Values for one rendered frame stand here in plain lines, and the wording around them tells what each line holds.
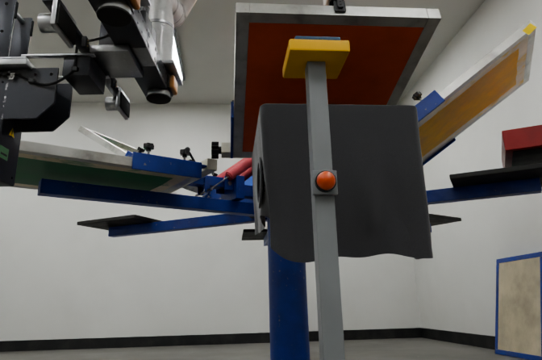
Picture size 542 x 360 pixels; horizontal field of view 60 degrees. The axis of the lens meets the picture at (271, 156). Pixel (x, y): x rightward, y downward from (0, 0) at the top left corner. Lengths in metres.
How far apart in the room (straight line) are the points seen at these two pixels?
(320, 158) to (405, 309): 5.31
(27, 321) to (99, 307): 0.79
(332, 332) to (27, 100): 0.91
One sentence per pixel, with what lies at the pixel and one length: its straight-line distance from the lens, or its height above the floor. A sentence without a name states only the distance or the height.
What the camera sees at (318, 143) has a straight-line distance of 0.97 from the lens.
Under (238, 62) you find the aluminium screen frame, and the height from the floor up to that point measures 1.14.
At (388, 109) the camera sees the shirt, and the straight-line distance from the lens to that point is 1.36.
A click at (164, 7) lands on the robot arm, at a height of 1.35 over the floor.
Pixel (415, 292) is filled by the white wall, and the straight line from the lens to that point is 6.26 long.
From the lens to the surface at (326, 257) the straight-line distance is 0.92.
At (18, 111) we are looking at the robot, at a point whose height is 0.89.
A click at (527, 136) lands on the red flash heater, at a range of 2.23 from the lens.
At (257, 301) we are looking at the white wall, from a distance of 5.83.
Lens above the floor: 0.42
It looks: 17 degrees up
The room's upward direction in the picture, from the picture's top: 2 degrees counter-clockwise
